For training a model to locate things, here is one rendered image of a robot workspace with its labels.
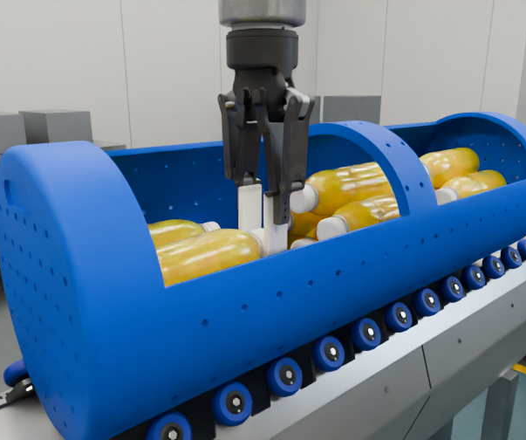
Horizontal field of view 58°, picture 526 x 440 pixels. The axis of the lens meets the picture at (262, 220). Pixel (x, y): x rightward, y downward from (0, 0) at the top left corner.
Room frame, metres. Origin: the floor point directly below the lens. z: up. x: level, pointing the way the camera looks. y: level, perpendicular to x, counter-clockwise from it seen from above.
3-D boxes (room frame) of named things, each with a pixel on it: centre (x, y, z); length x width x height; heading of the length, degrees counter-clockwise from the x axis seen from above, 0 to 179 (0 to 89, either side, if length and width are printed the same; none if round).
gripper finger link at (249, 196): (0.54, 0.01, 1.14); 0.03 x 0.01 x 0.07; 130
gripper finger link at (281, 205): (0.49, -0.03, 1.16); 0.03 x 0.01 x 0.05; 40
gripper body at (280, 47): (0.52, 0.00, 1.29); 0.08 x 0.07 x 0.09; 40
